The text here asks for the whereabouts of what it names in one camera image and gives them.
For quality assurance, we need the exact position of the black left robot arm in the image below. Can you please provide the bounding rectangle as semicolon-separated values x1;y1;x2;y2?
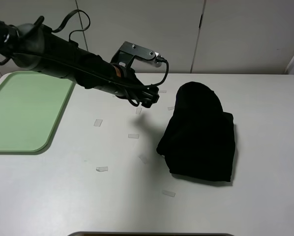
0;17;166;108

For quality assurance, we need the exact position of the black short sleeve t-shirt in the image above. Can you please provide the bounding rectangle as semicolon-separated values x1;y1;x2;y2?
156;82;236;182

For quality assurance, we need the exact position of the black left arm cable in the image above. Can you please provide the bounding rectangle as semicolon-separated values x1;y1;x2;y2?
0;9;170;107

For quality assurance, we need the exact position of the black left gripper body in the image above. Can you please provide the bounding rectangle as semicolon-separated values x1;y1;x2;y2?
127;87;159;108

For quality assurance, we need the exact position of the light green plastic tray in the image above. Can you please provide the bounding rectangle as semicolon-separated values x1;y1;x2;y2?
0;71;73;153

